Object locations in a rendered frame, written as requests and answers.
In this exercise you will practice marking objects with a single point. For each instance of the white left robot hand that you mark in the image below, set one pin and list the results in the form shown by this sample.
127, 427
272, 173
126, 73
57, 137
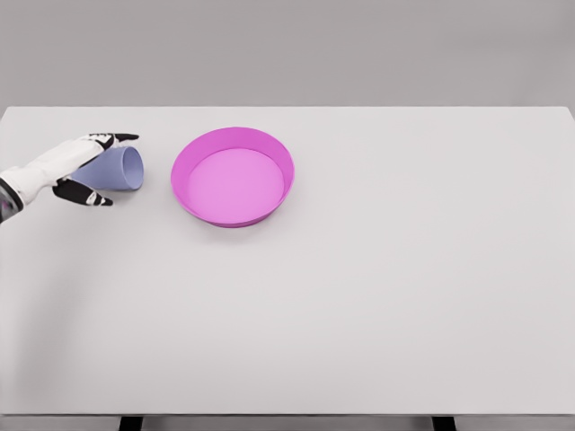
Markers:
67, 158

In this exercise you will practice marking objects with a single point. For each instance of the lavender blue cup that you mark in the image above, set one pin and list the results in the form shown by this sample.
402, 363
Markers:
117, 170

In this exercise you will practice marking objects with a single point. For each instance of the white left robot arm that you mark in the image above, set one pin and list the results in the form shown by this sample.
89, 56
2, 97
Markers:
15, 186

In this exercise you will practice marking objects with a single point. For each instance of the pink round plate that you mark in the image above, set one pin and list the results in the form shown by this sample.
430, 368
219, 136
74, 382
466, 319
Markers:
233, 179

